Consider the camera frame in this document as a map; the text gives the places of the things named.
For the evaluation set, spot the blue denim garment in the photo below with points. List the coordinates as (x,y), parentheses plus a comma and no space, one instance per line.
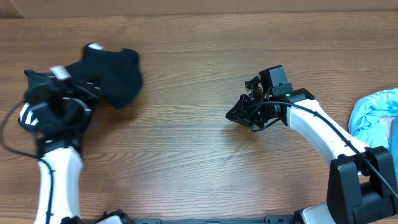
(393,144)

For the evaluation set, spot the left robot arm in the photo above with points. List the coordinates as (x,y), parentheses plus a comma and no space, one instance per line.
(58,142)

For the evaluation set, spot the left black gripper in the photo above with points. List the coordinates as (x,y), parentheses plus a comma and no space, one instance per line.
(91,88)

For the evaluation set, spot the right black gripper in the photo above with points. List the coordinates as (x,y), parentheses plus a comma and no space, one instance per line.
(252,109)

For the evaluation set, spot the folded black shirt white letters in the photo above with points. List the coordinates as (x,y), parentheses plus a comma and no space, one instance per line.
(41,89)

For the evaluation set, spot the light blue garment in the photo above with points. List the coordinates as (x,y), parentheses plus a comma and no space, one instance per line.
(371,118)

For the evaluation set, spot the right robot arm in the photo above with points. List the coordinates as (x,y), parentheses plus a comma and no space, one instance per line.
(362,184)

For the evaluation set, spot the plain black t-shirt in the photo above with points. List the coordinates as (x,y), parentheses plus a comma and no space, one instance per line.
(117,74)

